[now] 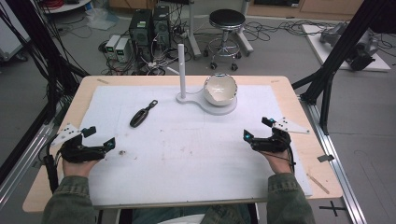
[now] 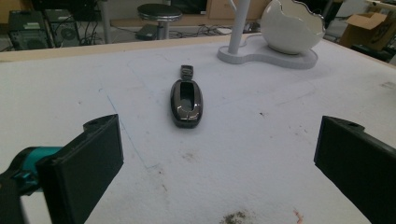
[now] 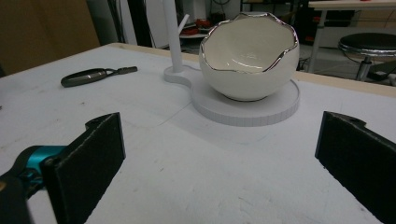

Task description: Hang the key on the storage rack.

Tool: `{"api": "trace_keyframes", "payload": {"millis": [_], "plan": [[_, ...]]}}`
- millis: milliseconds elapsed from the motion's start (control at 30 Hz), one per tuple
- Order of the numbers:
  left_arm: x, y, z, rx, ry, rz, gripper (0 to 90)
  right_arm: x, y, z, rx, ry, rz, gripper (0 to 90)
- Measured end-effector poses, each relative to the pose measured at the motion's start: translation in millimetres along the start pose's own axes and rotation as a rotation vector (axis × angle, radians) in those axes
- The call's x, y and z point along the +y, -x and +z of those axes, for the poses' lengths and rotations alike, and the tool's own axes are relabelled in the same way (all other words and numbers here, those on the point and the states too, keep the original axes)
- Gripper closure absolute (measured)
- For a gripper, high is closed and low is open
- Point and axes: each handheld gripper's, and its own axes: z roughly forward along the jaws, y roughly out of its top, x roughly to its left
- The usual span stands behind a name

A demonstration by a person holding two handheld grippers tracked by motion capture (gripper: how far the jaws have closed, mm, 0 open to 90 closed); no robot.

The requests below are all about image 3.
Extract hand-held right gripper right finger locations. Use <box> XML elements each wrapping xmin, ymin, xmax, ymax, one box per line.
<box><xmin>314</xmin><ymin>110</ymin><xmax>396</xmax><ymax>224</ymax></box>

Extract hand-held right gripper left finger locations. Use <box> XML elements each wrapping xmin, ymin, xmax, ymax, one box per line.
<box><xmin>41</xmin><ymin>112</ymin><xmax>127</xmax><ymax>224</ymax></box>

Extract dark grey handheld tool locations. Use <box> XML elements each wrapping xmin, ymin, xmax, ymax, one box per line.
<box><xmin>60</xmin><ymin>65</ymin><xmax>138</xmax><ymax>89</ymax></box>

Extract white eggshell-shaped bowl silver rim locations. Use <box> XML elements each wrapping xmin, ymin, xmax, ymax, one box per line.
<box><xmin>198</xmin><ymin>11</ymin><xmax>301</xmax><ymax>102</ymax></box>

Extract black round stool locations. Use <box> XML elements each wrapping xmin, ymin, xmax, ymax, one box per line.
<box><xmin>337</xmin><ymin>32</ymin><xmax>396</xmax><ymax>82</ymax></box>

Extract white stand with round base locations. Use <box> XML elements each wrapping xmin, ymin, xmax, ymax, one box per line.
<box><xmin>162</xmin><ymin>0</ymin><xmax>301</xmax><ymax>128</ymax></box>

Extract brown wooden board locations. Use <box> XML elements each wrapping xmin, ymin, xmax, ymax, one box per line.
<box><xmin>0</xmin><ymin>0</ymin><xmax>101</xmax><ymax>77</ymax></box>

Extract light wooden table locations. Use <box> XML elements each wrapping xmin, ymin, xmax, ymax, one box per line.
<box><xmin>306</xmin><ymin>0</ymin><xmax>396</xmax><ymax>74</ymax></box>

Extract red objects on shelf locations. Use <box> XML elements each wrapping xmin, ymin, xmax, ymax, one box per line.
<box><xmin>180</xmin><ymin>18</ymin><xmax>213</xmax><ymax>36</ymax></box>

